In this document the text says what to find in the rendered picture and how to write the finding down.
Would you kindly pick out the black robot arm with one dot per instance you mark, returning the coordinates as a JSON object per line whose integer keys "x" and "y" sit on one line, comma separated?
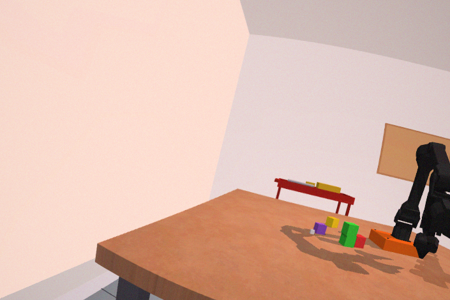
{"x": 431, "y": 156}

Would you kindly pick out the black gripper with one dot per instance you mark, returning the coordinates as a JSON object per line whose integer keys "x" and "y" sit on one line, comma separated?
{"x": 426, "y": 241}

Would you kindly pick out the green block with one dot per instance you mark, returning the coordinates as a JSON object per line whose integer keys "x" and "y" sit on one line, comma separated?
{"x": 347, "y": 241}
{"x": 350, "y": 229}

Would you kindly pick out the purple block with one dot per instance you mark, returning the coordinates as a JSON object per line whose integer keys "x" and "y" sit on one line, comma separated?
{"x": 320, "y": 228}

